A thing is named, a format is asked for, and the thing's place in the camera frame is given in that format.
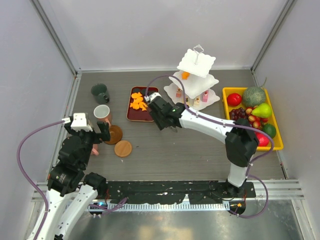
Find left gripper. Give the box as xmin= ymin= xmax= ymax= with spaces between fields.
xmin=66 ymin=120 xmax=111 ymax=167

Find metal serving tongs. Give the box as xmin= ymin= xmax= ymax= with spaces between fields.
xmin=169 ymin=126 xmax=178 ymax=133

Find orange fish cookies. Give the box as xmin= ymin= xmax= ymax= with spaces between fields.
xmin=129 ymin=71 xmax=150 ymax=111

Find cream cake slice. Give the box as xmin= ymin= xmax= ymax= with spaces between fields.
xmin=193 ymin=96 xmax=201 ymax=108

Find black round cookies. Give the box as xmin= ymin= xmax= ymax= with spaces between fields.
xmin=132 ymin=87 xmax=147 ymax=96

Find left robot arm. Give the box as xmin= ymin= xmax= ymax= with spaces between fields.
xmin=28 ymin=117 xmax=111 ymax=240

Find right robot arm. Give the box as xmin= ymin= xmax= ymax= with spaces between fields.
xmin=144 ymin=92 xmax=259 ymax=197

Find pink mug near arm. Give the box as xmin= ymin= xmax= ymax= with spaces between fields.
xmin=90 ymin=144 xmax=99 ymax=156

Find pink mug white inside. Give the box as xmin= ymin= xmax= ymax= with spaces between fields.
xmin=93 ymin=104 xmax=112 ymax=127

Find dark brown wooden saucer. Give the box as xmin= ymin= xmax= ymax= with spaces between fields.
xmin=104 ymin=125 xmax=123 ymax=145

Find red dessert tray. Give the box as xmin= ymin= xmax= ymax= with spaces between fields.
xmin=126 ymin=102 xmax=154 ymax=122

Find light wooden coaster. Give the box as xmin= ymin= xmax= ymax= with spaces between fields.
xmin=114 ymin=140 xmax=133 ymax=158

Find dark green mug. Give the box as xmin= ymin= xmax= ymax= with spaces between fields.
xmin=91 ymin=83 xmax=110 ymax=105

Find white three-tier stand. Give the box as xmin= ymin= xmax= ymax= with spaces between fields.
xmin=163 ymin=44 xmax=220 ymax=111

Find purple grape bunch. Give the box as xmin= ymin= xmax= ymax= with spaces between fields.
xmin=229 ymin=107 xmax=249 ymax=121

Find red apple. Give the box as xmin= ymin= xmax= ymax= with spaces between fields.
xmin=226 ymin=93 xmax=242 ymax=107

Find green melon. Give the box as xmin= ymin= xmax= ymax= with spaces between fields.
xmin=242 ymin=78 xmax=267 ymax=107

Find red cherries cluster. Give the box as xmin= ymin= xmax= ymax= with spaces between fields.
xmin=245 ymin=105 xmax=269 ymax=130

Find green pear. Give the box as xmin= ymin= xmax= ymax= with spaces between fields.
xmin=251 ymin=103 xmax=273 ymax=118

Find red pomegranate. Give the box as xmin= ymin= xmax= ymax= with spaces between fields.
xmin=255 ymin=132 xmax=270 ymax=147

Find green lime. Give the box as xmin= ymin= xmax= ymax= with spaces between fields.
xmin=262 ymin=123 xmax=277 ymax=139

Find yellow fruit bin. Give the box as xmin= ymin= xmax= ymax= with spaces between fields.
xmin=222 ymin=87 xmax=284 ymax=152

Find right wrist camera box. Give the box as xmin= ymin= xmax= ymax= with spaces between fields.
xmin=144 ymin=92 xmax=162 ymax=103

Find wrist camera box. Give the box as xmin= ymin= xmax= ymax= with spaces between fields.
xmin=144 ymin=92 xmax=162 ymax=103
xmin=62 ymin=112 xmax=94 ymax=132

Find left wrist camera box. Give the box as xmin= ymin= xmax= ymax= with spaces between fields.
xmin=62 ymin=112 xmax=94 ymax=132

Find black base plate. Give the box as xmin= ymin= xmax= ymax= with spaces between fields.
xmin=108 ymin=180 xmax=256 ymax=205

